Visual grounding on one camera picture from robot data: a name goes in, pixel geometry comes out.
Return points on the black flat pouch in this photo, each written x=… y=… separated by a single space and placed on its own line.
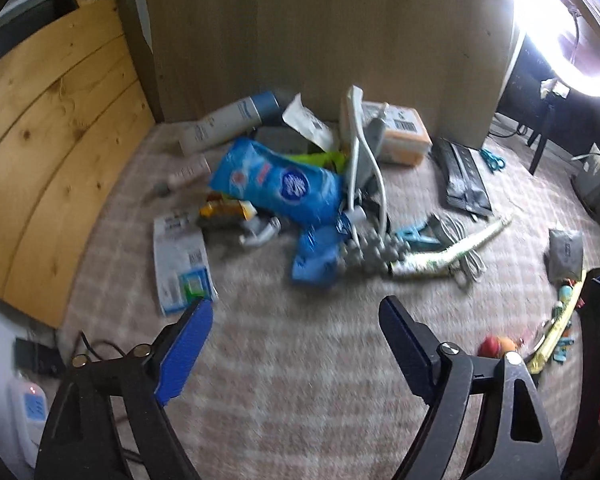
x=462 y=180

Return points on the orange toy figure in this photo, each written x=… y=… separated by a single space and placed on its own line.
x=490 y=346

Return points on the checked beige rug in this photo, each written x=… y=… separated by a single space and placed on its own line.
x=305 y=360

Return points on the light wood cabinet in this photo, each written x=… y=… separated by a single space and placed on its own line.
x=330 y=35

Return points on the white blue lotion bottle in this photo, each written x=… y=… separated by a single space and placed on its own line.
x=220 y=125

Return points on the small colourful toy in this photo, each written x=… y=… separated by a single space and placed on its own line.
x=564 y=294

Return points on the white paper receipt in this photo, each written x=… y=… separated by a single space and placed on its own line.
x=305 y=120

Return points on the small blue packet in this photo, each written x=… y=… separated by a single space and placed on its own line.
x=312 y=255

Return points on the black power adapter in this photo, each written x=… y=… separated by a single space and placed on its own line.
x=35 y=357

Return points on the blue wet wipes pack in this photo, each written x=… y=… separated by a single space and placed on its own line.
x=280 y=180

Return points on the orange tissue pack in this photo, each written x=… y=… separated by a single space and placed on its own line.
x=405 y=140

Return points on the green packet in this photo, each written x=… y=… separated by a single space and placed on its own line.
x=320 y=160

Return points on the grey blister pack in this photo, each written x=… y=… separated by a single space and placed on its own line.
x=375 y=255

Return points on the grey pouch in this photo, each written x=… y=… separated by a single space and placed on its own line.
x=565 y=255

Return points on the pine wood board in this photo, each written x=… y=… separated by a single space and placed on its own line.
x=55 y=160

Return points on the small yellow packet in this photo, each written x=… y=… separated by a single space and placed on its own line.
x=225 y=208

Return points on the black light stand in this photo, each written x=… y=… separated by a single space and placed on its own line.
x=542 y=135

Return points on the blue scissors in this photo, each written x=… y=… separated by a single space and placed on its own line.
x=492 y=159

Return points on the white card package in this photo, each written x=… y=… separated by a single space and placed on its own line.
x=177 y=265

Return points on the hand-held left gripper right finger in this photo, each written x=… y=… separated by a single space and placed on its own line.
x=405 y=345

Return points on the curved wooden strip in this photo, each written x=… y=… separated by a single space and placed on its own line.
x=560 y=325

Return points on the white plastic device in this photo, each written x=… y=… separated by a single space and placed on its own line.
x=27 y=425

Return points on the light blue clothespin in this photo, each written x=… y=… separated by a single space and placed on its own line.
x=415 y=236

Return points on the green white toothpaste tube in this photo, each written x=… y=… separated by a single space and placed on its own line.
x=430 y=260

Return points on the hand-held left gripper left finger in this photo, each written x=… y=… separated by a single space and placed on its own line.
x=185 y=350

